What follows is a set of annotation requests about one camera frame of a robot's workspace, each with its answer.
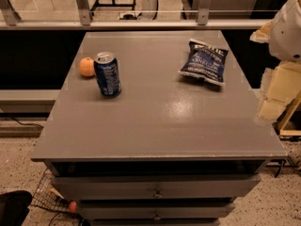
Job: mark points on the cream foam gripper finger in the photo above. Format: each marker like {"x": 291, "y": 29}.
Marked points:
{"x": 280, "y": 86}

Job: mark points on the blue chip bag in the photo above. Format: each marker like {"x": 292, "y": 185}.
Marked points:
{"x": 205, "y": 61}

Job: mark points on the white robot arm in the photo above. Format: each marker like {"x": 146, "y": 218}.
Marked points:
{"x": 284, "y": 44}

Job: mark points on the metal railing beam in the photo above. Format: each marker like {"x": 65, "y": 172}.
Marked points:
{"x": 138, "y": 25}

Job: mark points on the grey drawer cabinet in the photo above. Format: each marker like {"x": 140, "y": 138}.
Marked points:
{"x": 161, "y": 124}

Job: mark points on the blue soda can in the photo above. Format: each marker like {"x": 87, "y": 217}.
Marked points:
{"x": 107, "y": 74}

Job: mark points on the orange fruit on table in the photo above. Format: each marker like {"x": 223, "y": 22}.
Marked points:
{"x": 86, "y": 67}

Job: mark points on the black stand base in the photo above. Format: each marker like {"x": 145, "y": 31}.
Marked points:
{"x": 112, "y": 4}

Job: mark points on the upper grey drawer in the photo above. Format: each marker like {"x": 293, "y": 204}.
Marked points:
{"x": 155, "y": 187}

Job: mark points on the grey drawer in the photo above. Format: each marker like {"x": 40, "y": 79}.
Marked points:
{"x": 155, "y": 210}
{"x": 155, "y": 187}

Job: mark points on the lower grey drawer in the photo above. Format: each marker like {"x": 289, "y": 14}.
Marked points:
{"x": 155, "y": 210}

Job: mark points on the orange ball on floor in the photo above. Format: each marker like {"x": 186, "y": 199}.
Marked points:
{"x": 72, "y": 207}

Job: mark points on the black object bottom left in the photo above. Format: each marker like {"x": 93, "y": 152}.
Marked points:
{"x": 14, "y": 207}

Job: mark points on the yellow wooden frame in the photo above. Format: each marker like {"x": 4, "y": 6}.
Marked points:
{"x": 283, "y": 131}

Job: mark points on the wire basket on floor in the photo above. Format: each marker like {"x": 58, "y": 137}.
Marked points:
{"x": 46, "y": 197}

